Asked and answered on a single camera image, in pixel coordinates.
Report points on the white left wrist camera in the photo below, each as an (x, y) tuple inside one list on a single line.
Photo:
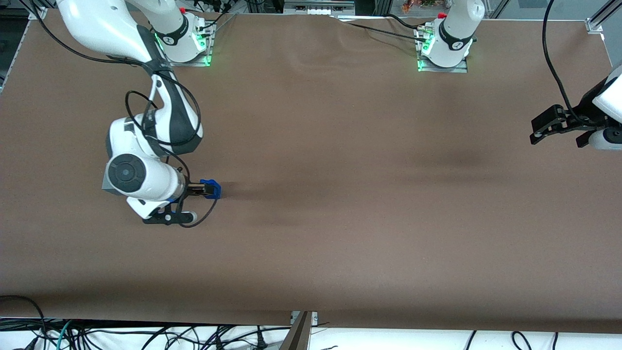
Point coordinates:
[(607, 139)]

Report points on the gray cube base with hole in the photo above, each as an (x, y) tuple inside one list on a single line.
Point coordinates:
[(105, 187)]

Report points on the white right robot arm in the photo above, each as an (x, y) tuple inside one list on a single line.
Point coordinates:
[(131, 172)]

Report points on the brown table cover mat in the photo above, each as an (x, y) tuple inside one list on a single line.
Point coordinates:
[(340, 218)]

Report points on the white power strip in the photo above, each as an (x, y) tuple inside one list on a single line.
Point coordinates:
[(320, 7)]

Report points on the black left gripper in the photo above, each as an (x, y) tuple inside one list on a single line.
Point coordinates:
[(584, 114)]

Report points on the metal table edge bracket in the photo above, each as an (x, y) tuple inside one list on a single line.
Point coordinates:
[(302, 330)]

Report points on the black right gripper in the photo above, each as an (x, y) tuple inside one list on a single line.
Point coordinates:
[(194, 188)]

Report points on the aluminium frame corner bracket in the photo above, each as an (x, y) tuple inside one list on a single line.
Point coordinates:
[(38, 12), (600, 19)]

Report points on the blue plastic insert part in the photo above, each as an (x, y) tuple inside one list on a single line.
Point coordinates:
[(213, 187)]

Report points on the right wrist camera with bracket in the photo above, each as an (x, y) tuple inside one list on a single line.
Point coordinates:
[(167, 218)]

